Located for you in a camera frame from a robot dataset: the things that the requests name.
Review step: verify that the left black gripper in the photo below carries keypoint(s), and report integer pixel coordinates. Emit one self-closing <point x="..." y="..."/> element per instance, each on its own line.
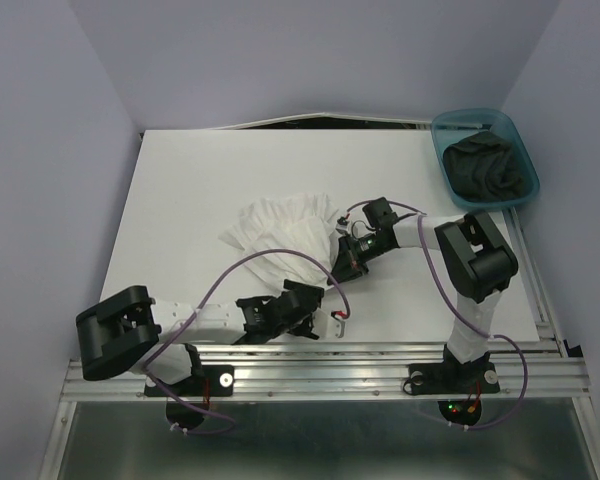
<point x="304" y="328"/>

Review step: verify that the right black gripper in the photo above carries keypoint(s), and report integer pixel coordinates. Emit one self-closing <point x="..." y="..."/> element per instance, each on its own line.
<point x="348" y="263"/>

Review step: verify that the white pleated skirt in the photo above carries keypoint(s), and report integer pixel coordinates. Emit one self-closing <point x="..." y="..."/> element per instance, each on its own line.
<point x="302" y="225"/>

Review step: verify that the black skirt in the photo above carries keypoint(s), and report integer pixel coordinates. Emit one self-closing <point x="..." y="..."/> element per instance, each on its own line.
<point x="482" y="168"/>

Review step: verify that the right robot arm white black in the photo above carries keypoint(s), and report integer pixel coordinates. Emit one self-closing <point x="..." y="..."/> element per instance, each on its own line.
<point x="470" y="262"/>

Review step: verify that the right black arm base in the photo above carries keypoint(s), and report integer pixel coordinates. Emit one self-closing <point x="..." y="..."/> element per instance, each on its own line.
<point x="461" y="384"/>

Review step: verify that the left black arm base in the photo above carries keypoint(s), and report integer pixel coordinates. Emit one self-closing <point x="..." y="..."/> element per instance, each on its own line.
<point x="200" y="385"/>

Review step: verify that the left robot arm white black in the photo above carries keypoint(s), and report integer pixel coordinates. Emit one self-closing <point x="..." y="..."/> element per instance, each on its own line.
<point x="131" y="330"/>

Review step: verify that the teal plastic basket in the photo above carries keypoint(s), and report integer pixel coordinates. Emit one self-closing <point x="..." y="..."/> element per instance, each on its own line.
<point x="451" y="127"/>

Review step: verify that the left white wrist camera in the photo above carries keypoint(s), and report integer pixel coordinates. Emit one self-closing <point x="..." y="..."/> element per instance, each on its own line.
<point x="328" y="328"/>

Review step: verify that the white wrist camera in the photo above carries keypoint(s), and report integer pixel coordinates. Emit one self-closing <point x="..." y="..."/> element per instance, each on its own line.
<point x="328" y="328"/>
<point x="348" y="226"/>

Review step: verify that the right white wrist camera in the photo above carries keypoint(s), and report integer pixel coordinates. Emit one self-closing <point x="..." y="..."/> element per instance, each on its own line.
<point x="348" y="226"/>

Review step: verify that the aluminium rail frame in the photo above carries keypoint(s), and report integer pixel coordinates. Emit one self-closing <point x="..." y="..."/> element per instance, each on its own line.
<point x="319" y="410"/>

